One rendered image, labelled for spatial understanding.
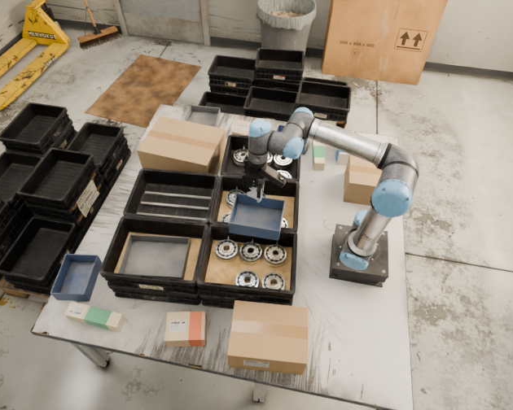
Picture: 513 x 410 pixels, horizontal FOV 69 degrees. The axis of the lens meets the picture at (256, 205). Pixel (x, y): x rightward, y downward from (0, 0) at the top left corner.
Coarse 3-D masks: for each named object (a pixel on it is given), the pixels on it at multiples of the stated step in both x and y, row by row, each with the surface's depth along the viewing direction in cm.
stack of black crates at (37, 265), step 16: (32, 224) 236; (48, 224) 239; (64, 224) 235; (16, 240) 226; (32, 240) 239; (48, 240) 239; (64, 240) 227; (80, 240) 242; (16, 256) 228; (32, 256) 231; (48, 256) 232; (64, 256) 229; (0, 272) 213; (16, 272) 225; (32, 272) 225; (48, 272) 215; (16, 288) 230; (32, 288) 225; (48, 288) 219
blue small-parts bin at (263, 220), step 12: (240, 204) 158; (252, 204) 157; (264, 204) 155; (276, 204) 154; (240, 216) 154; (252, 216) 154; (264, 216) 154; (276, 216) 154; (240, 228) 145; (252, 228) 144; (264, 228) 143; (276, 228) 151
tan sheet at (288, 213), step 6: (222, 198) 190; (276, 198) 190; (282, 198) 191; (288, 198) 191; (294, 198) 191; (222, 204) 188; (288, 204) 188; (222, 210) 186; (228, 210) 186; (288, 210) 186; (288, 216) 184; (288, 222) 182
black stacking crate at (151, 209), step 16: (144, 176) 191; (160, 176) 190; (176, 176) 189; (192, 176) 188; (144, 192) 192; (160, 192) 192; (176, 192) 192; (192, 192) 192; (208, 192) 193; (128, 208) 174; (144, 208) 186; (160, 208) 186; (176, 208) 186
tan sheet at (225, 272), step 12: (216, 240) 175; (252, 252) 171; (288, 252) 171; (216, 264) 167; (228, 264) 167; (240, 264) 167; (252, 264) 167; (264, 264) 167; (288, 264) 167; (216, 276) 163; (228, 276) 163; (288, 276) 164; (288, 288) 160
